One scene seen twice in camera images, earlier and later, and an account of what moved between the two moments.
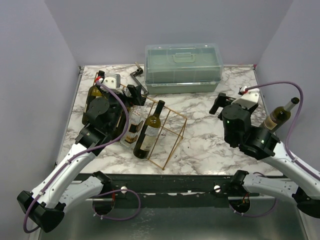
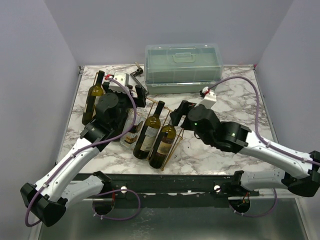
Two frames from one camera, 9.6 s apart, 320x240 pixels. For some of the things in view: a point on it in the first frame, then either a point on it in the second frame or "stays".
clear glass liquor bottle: (137, 116) stays
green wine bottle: (278, 115) → (162, 147)
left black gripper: (135, 97) stays
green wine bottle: (95, 92) stays
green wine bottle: (147, 135) stays
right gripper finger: (220, 101) → (177, 115)
